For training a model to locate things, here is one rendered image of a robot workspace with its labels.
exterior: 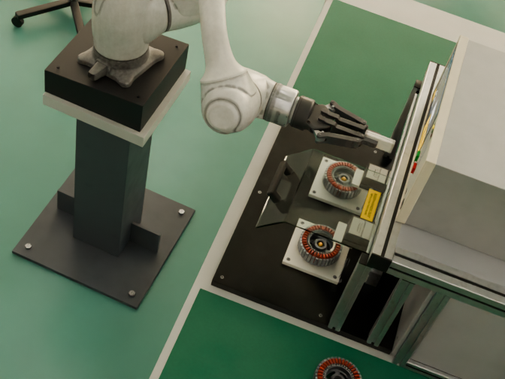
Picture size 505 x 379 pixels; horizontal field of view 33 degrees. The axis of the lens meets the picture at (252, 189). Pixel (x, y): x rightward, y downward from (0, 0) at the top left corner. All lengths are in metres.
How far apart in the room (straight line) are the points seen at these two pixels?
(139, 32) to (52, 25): 1.54
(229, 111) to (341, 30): 1.23
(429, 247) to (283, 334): 0.44
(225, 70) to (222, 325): 0.64
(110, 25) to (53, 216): 1.02
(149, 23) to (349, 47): 0.77
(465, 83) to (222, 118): 0.57
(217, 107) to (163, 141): 1.70
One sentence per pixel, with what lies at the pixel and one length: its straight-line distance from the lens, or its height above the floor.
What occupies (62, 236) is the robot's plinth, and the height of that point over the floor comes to 0.02.
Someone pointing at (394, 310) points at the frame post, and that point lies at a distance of 1.99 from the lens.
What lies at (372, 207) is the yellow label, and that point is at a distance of 1.98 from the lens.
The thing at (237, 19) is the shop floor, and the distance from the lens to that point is 4.03.
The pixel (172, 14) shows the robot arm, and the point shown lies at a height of 1.02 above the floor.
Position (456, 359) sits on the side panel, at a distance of 2.10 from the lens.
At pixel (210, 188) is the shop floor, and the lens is 3.30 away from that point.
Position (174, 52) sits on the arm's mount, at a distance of 2.53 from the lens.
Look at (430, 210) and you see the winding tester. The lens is 1.86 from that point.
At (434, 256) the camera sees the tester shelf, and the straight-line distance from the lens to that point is 1.88.
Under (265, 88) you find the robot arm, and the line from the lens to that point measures 1.91.
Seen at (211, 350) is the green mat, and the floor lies 0.75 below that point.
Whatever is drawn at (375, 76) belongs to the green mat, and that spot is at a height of 0.75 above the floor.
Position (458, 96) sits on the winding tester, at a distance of 1.93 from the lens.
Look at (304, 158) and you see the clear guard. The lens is 2.04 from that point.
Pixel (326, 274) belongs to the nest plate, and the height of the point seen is 0.78.
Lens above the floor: 2.53
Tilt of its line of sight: 50 degrees down
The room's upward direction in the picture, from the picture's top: 16 degrees clockwise
